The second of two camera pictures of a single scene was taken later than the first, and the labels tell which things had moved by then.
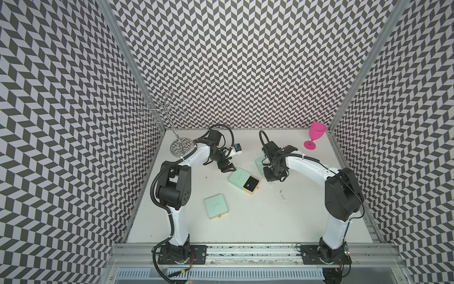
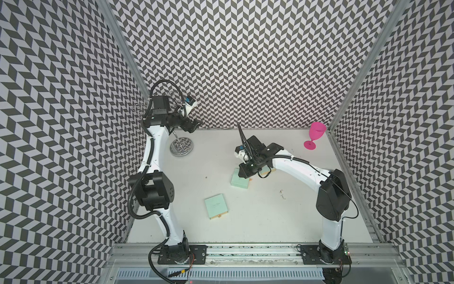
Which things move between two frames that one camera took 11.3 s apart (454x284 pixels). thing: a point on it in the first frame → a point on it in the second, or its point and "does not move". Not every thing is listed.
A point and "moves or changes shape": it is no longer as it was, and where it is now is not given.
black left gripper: (226, 167) → (186, 126)
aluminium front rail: (254, 264) does not move
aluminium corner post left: (111, 16) does not move
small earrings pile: (281, 191) does not move
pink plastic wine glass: (316, 131) does not move
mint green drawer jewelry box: (246, 181) moves or changes shape
